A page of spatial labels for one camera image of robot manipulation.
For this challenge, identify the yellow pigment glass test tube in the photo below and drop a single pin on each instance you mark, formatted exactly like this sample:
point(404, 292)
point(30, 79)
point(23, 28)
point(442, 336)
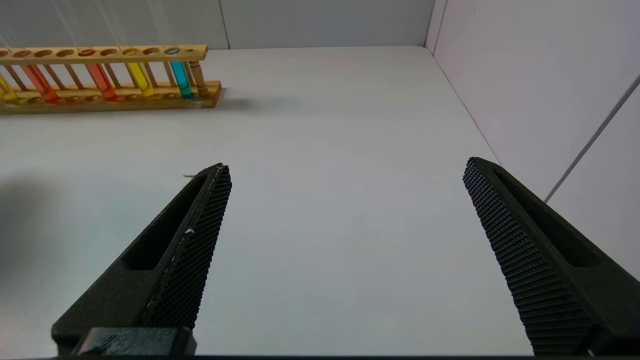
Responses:
point(141, 80)
point(6, 92)

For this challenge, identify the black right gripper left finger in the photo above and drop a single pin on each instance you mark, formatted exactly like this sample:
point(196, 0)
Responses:
point(190, 260)

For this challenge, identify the wooden test tube rack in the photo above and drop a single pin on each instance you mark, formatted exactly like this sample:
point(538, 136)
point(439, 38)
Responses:
point(125, 102)

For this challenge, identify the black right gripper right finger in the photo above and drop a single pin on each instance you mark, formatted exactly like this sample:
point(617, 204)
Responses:
point(540, 270)

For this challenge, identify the orange pigment glass test tube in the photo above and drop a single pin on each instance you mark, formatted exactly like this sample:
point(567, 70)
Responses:
point(40, 85)
point(102, 82)

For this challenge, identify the blue pigment glass test tube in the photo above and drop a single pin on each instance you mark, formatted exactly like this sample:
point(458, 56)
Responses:
point(181, 80)

